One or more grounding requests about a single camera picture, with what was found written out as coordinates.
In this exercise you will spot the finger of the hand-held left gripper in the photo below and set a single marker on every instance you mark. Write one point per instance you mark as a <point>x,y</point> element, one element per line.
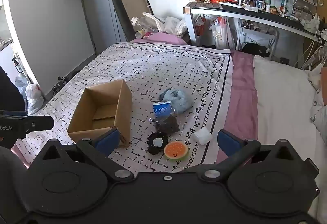
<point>40,123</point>

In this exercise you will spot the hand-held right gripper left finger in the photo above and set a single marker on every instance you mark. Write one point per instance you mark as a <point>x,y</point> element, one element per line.
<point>108,141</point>

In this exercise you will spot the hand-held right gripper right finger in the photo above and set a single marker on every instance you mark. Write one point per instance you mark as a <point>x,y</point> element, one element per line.
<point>228,143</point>

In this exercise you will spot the brown cardboard box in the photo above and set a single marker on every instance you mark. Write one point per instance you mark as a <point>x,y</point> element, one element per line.
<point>122,111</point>

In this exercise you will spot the light blue plush toy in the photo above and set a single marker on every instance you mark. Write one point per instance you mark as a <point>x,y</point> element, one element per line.
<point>178,101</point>

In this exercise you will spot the person's left forearm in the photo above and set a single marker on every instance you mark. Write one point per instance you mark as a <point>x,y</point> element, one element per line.
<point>10,91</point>

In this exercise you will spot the white soft cube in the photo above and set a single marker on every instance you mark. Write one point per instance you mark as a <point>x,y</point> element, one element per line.
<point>203,135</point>

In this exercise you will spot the white plastic bag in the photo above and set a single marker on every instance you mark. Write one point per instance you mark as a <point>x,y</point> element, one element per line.
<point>34,98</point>

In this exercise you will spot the black scrunchie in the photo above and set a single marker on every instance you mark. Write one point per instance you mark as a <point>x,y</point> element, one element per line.
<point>150,146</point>

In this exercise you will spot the orange burger squishy toy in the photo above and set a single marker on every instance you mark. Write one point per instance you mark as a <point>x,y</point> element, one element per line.
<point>176,151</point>

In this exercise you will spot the pink bedsheet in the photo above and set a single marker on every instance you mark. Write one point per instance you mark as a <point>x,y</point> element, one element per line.
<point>242,91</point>

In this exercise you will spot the dark packet with blue label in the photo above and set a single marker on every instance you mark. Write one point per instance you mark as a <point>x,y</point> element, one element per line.
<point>166,121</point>

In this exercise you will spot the white duvet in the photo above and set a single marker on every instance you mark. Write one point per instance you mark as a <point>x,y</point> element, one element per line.
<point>281,98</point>

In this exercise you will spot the white black-patterned blanket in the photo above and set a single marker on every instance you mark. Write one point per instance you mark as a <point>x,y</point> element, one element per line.
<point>153,68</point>

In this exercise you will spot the printed white cloth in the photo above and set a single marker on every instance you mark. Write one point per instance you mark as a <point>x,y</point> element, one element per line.
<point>318,116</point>

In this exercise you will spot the white shopping bag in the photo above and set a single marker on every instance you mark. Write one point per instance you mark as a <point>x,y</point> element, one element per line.
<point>222,33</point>

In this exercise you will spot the clear plastic bottle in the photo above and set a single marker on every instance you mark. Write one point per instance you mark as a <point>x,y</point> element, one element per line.
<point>143,23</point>

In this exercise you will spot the pile of crumpled plastic bags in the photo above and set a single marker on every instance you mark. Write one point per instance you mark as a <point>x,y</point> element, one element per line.
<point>171,24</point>

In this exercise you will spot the wooden slatted tray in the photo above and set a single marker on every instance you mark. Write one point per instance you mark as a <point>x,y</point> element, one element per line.
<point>203,5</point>

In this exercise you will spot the leaning brown folding board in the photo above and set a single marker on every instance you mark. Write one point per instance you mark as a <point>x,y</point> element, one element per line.
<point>132,1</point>

